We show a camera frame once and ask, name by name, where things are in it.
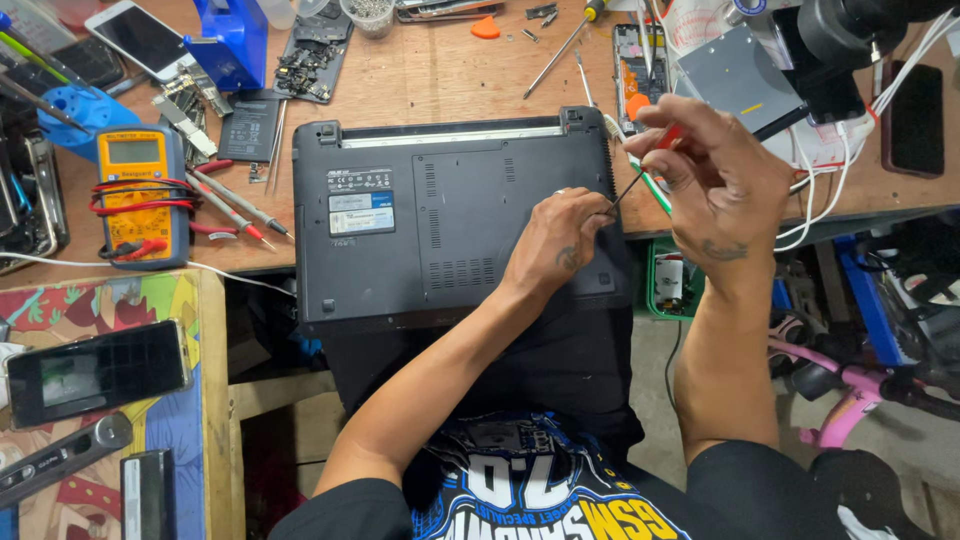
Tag blue metal frame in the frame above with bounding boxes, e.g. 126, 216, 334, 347
834, 234, 910, 369

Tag black tipped multimeter probe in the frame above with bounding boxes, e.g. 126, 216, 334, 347
192, 166, 295, 241

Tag green box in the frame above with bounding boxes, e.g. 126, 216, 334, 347
645, 235, 707, 323

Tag white cable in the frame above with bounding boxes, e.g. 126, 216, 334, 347
868, 9, 960, 117
772, 120, 858, 254

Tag red handled small screwdriver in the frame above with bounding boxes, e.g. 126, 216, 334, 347
606, 123, 687, 219

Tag black phone frame with parts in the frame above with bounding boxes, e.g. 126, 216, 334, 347
272, 2, 354, 105

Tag grey metal drive box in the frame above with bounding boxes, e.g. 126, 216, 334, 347
673, 22, 813, 142

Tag white smartphone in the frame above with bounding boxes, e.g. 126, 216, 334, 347
84, 0, 198, 84

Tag blue plastic stand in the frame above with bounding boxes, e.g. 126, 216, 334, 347
183, 0, 270, 93

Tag opened phone with orange parts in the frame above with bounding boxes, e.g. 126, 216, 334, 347
612, 23, 674, 138

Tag long yellow handled screwdriver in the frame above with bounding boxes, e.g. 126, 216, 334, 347
522, 0, 609, 101

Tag white and green toothbrush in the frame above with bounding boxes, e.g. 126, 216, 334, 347
603, 113, 674, 217

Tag person's right hand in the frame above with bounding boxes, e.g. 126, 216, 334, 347
622, 93, 795, 273

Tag grey metal hand tool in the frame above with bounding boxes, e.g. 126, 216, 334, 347
0, 411, 135, 512

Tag clear cup of screws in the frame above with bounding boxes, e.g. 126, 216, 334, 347
339, 0, 396, 40

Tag black phone with red edge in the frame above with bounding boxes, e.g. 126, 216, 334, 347
879, 59, 947, 180

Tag pile of phone circuit boards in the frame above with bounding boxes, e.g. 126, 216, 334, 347
149, 63, 235, 168

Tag red tipped multimeter probe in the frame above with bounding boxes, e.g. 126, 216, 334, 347
185, 171, 277, 252

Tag black phone battery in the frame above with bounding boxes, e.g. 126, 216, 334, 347
216, 97, 283, 165

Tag thin metal spudger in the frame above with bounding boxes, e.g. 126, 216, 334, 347
573, 48, 598, 111

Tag yellow multimeter with blue holster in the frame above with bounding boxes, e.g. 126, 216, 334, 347
88, 123, 198, 272

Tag black laptop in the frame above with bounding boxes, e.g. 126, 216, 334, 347
291, 105, 636, 336

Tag metal tweezers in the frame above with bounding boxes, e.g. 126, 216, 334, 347
264, 97, 291, 198

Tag gold framed smartphone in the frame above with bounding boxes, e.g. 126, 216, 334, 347
5, 318, 194, 432

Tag black microscope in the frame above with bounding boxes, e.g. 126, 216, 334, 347
771, 0, 960, 127

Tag pink child's bicycle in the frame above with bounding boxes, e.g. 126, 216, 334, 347
766, 313, 960, 452

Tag black smartphone with dark screen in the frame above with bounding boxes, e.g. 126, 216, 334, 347
51, 36, 127, 96

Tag green handled tool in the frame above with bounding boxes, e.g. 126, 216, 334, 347
0, 11, 100, 99

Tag blue round tool holder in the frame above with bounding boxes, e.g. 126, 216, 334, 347
36, 84, 142, 163

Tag tray of phone frames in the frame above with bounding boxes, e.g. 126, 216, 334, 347
0, 97, 71, 258

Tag thin white wire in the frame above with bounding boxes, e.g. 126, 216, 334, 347
0, 250, 299, 299

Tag clear plastic bottle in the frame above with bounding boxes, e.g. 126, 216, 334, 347
257, 0, 299, 32

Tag person's black printed shirt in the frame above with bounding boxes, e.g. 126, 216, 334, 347
267, 303, 939, 540

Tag white paper with red print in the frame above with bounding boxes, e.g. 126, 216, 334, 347
662, 0, 753, 57

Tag colourful printed side table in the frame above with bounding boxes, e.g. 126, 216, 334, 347
0, 268, 247, 540

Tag black rectangular box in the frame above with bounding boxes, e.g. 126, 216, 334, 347
119, 447, 179, 540

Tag person's left hand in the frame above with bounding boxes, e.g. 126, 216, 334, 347
501, 186, 621, 303

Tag stack of phones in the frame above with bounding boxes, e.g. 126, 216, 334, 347
394, 0, 506, 24

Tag red handled cutters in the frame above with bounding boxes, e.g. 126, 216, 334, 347
189, 158, 240, 242

